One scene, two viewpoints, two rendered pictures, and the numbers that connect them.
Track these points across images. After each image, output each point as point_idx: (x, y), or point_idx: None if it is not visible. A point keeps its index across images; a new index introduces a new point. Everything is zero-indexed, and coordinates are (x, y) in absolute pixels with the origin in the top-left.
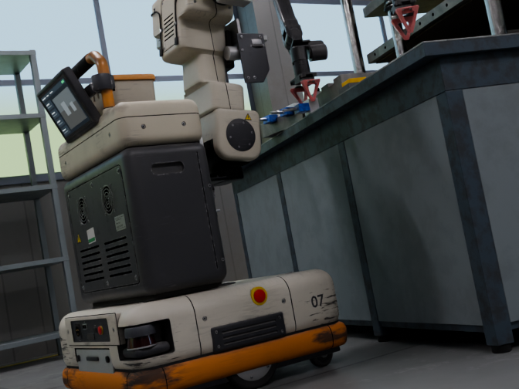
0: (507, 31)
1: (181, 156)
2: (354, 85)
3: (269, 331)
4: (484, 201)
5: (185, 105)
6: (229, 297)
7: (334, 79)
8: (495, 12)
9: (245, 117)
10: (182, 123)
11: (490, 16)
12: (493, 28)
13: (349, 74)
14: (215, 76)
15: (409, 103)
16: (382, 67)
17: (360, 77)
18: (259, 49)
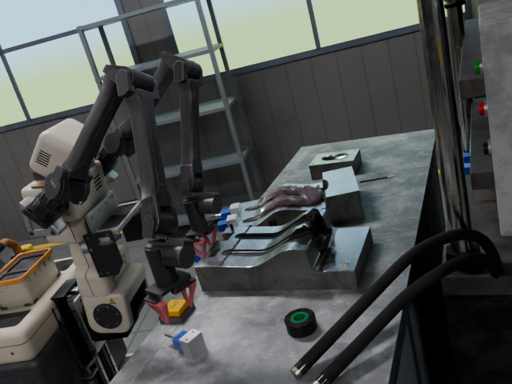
0: (479, 174)
1: (16, 376)
2: (147, 336)
3: None
4: None
5: (10, 340)
6: None
7: (201, 258)
8: (443, 164)
9: (110, 302)
10: (11, 353)
11: (439, 164)
12: (442, 182)
13: (203, 267)
14: (85, 260)
15: None
16: (110, 382)
17: (172, 311)
18: (109, 246)
